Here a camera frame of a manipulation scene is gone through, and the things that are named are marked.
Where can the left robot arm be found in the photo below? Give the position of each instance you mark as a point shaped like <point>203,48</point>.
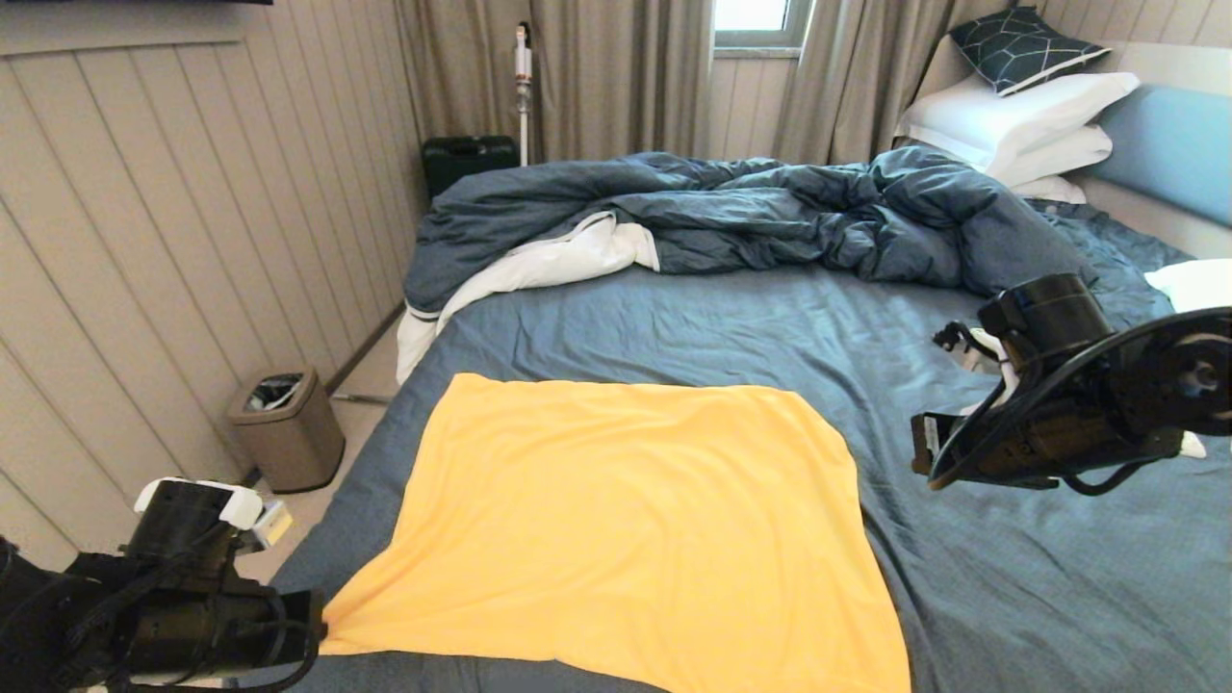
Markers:
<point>183,520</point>

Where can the large white pillow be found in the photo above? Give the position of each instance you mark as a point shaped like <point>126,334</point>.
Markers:
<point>1011,113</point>

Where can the flat white pillow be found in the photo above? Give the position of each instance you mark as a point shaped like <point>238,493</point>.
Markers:
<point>1059,156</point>

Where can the white duvet lining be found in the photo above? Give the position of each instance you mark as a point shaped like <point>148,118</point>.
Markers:
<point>539,268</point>

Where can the white stick vacuum cleaner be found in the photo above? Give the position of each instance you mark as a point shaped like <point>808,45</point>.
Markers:
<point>524,85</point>

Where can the narrow beige curtain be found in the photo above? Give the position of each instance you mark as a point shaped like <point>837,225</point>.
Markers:
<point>847,77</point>

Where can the window with grey frame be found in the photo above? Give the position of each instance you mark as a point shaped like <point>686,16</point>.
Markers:
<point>751,14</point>

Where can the long white remote control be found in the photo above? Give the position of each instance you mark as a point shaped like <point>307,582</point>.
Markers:
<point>1193,446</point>

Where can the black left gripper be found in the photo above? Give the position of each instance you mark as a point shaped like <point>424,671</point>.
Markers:
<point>221,635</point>

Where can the dark green hard case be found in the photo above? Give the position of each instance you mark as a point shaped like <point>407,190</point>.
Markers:
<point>467,162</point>

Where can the thin metal rod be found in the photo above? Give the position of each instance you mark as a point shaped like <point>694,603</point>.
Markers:
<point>361,397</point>

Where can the wide beige curtain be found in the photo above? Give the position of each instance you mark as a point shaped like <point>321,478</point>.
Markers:
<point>616,77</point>

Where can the beige headboard frame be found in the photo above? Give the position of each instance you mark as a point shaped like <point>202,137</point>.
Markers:
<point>1174,65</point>

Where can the small white pillow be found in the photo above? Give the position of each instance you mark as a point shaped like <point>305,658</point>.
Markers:
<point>1051,191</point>

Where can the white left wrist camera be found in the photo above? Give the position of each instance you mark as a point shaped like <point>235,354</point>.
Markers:
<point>272,525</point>

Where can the light blue headboard pad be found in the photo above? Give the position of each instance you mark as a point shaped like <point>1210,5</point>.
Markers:
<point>1174,151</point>

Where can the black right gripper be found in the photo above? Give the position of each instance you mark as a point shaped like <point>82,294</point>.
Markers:
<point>1049,443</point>

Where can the dark geometric pattern cushion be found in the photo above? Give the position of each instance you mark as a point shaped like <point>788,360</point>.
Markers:
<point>1025,50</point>

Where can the brown metal trash bin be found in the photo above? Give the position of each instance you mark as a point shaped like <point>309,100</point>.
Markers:
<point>289,443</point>

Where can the dark blue bed sheet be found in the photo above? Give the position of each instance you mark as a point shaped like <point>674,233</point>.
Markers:
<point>674,327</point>

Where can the crumpled dark blue duvet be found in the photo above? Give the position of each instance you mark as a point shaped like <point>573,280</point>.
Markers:
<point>770,209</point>

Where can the yellow t-shirt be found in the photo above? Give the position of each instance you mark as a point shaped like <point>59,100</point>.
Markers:
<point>626,529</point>

